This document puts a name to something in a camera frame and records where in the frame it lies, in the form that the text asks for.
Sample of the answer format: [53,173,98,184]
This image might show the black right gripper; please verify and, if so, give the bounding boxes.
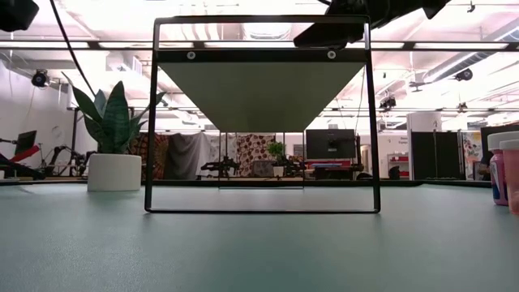
[294,0,406,49]

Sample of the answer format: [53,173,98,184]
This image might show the pink bottle white cap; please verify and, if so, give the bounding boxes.
[487,130,519,207]

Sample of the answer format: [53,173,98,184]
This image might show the pink container with lid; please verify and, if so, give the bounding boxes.
[499,139,519,215]

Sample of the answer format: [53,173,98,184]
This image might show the black computer monitor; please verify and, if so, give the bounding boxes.
[480,123,519,158]
[305,128,358,160]
[15,130,38,157]

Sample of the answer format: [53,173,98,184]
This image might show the white box on cabinet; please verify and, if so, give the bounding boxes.
[406,111,443,133]

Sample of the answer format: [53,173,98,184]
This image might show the red background workbench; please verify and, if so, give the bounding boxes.
[304,158,364,181]

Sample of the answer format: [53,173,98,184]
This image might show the brown floral tapestry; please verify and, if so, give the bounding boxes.
[236,133,277,178]

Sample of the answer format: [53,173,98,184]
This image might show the storage rack with red bins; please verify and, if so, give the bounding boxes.
[386,152,410,179]

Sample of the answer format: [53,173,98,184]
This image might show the small green plant white pot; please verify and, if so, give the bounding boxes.
[267,140,287,178]

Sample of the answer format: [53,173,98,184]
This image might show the black cabinet partition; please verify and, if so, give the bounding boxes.
[409,130,464,181]

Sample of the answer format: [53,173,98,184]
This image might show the colourful floral curtain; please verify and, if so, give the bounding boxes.
[461,130,487,182]

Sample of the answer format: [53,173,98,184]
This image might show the gray draped cloth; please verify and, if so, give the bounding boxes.
[167,132,220,181]

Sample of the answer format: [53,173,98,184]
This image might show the orange patterned tapestry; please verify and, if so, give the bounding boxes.
[133,133,170,180]

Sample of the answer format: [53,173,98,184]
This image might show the green table mat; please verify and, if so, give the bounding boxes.
[0,182,519,292]

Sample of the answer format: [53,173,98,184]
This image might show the snake plant in white pot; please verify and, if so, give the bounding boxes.
[60,71,168,193]

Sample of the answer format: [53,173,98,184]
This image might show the black background robot arms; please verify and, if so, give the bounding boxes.
[40,144,97,178]

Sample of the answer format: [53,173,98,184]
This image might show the red and black device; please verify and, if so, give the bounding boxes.
[0,137,46,183]

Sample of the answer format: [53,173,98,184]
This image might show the wooden shelf black metal frame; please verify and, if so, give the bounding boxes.
[144,15,382,215]

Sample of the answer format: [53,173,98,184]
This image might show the silver ventilation duct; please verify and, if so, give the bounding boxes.
[421,18,519,84]

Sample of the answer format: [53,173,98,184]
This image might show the black table frame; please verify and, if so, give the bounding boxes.
[0,177,508,188]

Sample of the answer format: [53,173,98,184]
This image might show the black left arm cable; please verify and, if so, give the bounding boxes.
[48,0,97,98]

